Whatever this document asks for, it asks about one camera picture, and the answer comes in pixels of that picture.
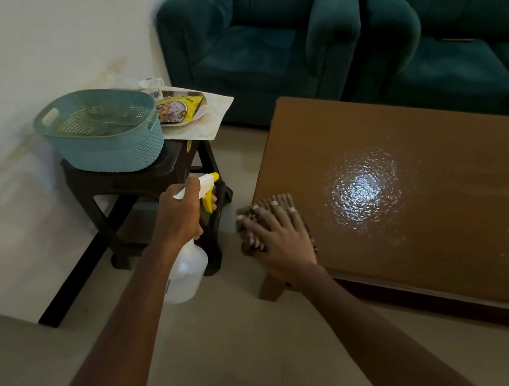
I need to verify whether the person's right forearm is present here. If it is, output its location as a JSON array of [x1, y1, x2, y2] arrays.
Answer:
[[286, 244, 480, 386]]

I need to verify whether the beige patterned placemat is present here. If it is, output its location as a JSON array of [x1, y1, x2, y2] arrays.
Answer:
[[147, 78, 239, 148]]

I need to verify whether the person's right hand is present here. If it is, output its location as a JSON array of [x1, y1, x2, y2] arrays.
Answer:
[[234, 196, 321, 290]]

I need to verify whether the clear spray bottle yellow trigger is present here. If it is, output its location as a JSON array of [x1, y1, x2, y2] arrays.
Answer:
[[148, 172, 236, 306]]

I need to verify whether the person's left hand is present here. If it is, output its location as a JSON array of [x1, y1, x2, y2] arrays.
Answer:
[[146, 173, 223, 252]]

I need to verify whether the person's left forearm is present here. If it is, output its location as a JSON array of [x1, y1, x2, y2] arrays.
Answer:
[[6, 238, 197, 386]]

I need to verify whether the dark green armchair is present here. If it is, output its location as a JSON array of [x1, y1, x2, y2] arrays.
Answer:
[[153, 0, 387, 140]]

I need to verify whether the teal plastic basket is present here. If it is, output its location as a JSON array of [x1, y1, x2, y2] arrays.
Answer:
[[29, 80, 169, 185]]

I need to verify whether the dark green sofa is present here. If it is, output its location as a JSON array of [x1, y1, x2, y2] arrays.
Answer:
[[337, 0, 509, 142]]

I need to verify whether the white plate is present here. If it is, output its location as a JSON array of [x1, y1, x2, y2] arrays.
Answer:
[[155, 85, 210, 129]]

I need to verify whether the yellow snack packet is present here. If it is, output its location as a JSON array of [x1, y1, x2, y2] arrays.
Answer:
[[154, 91, 209, 126]]

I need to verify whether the brown wooden coffee table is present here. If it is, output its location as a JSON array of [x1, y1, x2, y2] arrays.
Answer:
[[233, 67, 509, 378]]

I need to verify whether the dark plastic stool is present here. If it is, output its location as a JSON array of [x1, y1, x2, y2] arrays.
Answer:
[[59, 131, 244, 294]]

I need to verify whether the brown striped cleaning cloth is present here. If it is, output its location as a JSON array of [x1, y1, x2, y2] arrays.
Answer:
[[234, 190, 318, 262]]

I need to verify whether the white patterned mug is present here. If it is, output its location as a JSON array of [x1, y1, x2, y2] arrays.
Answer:
[[138, 76, 167, 104]]

